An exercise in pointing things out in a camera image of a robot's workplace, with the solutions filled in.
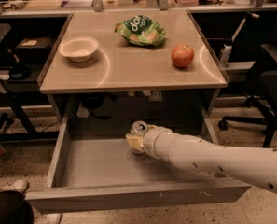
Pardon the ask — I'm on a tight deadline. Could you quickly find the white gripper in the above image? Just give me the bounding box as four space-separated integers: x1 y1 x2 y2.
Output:
126 127 173 160

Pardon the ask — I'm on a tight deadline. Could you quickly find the silver green 7up can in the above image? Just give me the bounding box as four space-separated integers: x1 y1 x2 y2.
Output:
129 121 148 154

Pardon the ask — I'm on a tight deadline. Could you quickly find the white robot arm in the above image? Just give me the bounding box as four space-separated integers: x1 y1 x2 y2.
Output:
126 123 277 194

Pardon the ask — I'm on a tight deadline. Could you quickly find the open grey top drawer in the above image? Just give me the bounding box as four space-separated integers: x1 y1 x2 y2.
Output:
26 97 249 213

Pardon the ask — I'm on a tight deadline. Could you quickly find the grey cabinet table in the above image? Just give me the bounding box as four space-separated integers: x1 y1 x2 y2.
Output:
36 9 229 123

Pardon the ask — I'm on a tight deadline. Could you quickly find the red apple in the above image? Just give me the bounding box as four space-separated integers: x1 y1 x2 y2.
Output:
171 45 194 68

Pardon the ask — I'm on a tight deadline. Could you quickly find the white paper bowl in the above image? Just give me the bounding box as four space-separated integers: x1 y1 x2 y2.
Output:
58 36 99 63

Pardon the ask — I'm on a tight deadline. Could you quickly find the green chip bag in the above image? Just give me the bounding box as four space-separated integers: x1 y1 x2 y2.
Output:
115 15 166 47

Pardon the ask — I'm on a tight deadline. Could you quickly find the white spray bottle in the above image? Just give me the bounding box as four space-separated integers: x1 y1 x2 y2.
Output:
219 12 259 67

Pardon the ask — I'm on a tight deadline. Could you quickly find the black bag on shelf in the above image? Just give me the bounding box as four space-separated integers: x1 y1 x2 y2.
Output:
15 36 54 64

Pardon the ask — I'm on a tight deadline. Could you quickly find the black office chair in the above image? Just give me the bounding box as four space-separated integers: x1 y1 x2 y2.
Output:
218 44 277 147

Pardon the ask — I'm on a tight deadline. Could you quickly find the dark trousers leg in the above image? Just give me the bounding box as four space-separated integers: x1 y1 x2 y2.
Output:
0 191 34 224

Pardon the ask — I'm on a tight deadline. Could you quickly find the white shoe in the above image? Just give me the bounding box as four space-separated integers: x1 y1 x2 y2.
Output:
0 179 29 194

